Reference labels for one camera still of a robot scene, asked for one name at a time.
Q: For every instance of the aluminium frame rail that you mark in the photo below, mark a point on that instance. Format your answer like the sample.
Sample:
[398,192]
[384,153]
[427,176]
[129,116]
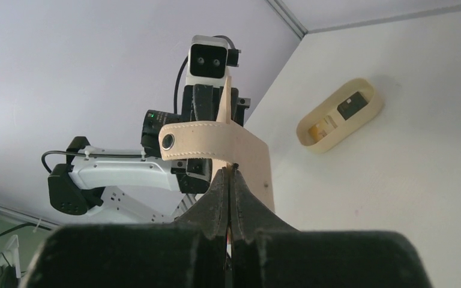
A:
[402,17]
[288,17]

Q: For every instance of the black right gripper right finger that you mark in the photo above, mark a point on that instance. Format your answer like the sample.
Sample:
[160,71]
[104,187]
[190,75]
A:
[268,252]

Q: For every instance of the gold VIP card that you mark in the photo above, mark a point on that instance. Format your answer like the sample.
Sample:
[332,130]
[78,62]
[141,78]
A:
[322,128]

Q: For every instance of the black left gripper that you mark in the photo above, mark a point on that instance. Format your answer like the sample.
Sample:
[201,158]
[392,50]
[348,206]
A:
[199,103]

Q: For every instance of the aluminium frame rail back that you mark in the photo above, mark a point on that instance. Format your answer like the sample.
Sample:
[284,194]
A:
[402,17]

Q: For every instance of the aluminium frame rail left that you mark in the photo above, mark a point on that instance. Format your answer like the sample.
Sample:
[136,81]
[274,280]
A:
[288,17]

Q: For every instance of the black VIP card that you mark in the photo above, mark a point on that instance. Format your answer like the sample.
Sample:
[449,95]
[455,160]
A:
[352,105]

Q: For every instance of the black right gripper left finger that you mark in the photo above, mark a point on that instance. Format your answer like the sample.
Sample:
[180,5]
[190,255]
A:
[189,252]

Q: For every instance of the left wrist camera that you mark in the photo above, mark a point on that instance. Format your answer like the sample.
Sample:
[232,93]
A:
[209,59]

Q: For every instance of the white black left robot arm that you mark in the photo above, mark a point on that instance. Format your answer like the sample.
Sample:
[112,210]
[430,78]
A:
[89,181]

